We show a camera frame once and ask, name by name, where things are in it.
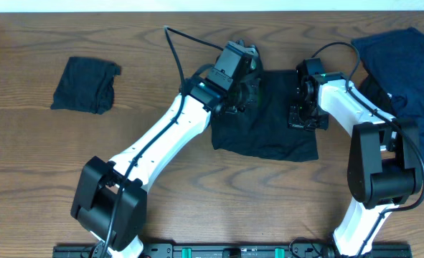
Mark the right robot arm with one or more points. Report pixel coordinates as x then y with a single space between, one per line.
385 171

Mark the dark navy clothes pile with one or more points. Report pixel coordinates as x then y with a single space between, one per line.
395 64

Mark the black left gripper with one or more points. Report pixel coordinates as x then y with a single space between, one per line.
245 93

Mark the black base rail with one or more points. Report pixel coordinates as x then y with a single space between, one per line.
298 249

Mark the folded black cloth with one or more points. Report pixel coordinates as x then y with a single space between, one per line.
86 85

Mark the black shorts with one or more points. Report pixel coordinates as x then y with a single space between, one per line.
263 131

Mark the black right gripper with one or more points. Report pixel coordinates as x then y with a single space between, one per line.
301 117

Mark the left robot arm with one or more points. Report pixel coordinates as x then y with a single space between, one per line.
111 196

